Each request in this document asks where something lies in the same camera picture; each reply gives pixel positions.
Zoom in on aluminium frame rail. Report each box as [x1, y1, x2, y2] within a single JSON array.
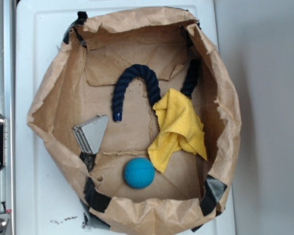
[[0, 0, 17, 235]]

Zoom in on yellow microfiber cloth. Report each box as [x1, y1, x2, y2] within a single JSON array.
[[147, 88, 208, 173]]

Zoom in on dark blue rope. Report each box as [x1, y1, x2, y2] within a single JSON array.
[[112, 58, 201, 123]]

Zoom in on blue ball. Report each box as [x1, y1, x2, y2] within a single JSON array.
[[123, 158, 155, 189]]

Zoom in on grey metal corner bracket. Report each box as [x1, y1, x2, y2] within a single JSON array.
[[72, 115, 109, 154]]

